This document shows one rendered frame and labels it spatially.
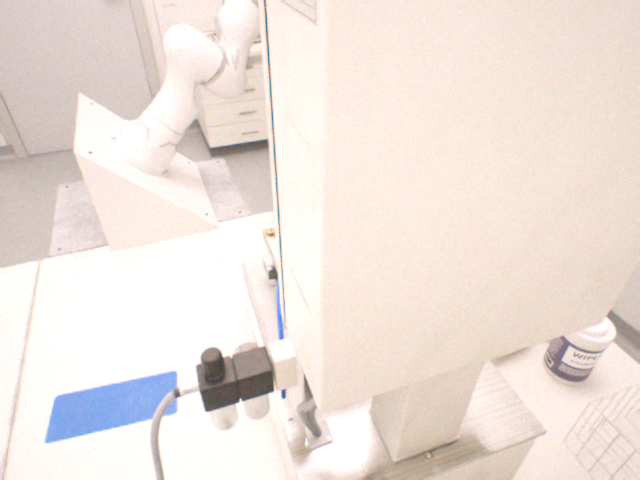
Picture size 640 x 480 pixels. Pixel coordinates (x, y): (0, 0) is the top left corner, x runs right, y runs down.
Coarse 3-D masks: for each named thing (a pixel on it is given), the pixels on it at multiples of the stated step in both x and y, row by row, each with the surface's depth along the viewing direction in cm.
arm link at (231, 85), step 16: (240, 0) 108; (224, 16) 110; (240, 16) 109; (256, 16) 110; (224, 32) 113; (240, 32) 111; (256, 32) 113; (224, 48) 117; (240, 48) 114; (224, 64) 115; (240, 64) 117; (224, 80) 117; (240, 80) 120; (224, 96) 123; (240, 96) 126
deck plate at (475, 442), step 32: (256, 320) 78; (480, 384) 67; (288, 416) 63; (320, 416) 63; (352, 416) 63; (480, 416) 63; (512, 416) 63; (320, 448) 60; (352, 448) 60; (384, 448) 60; (448, 448) 60; (480, 448) 60
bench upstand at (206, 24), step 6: (174, 18) 309; (180, 18) 309; (186, 18) 310; (192, 18) 312; (198, 18) 313; (204, 18) 314; (210, 18) 316; (174, 24) 310; (192, 24) 314; (198, 24) 315; (204, 24) 317; (210, 24) 318; (198, 30) 317; (204, 30) 319; (210, 30) 320
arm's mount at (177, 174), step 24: (96, 120) 126; (120, 120) 139; (96, 144) 114; (96, 168) 106; (120, 168) 113; (168, 168) 137; (192, 168) 153; (96, 192) 110; (120, 192) 112; (144, 192) 114; (168, 192) 122; (192, 192) 135; (120, 216) 116; (144, 216) 118; (168, 216) 121; (192, 216) 124; (120, 240) 120; (144, 240) 123
